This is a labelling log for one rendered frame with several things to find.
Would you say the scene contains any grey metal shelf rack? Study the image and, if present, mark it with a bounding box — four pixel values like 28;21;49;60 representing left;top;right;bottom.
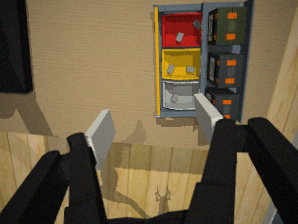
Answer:
152;0;255;123

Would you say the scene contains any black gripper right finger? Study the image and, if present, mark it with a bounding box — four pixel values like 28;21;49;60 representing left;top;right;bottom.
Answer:
184;93;298;224

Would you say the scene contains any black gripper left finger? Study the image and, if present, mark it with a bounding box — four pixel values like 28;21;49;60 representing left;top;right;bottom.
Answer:
0;109;116;224

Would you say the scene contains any red open bin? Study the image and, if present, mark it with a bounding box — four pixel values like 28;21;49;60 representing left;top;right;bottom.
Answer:
162;13;202;47

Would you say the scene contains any yellow open bin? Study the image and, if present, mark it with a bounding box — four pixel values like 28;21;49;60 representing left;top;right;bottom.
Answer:
161;48;201;80

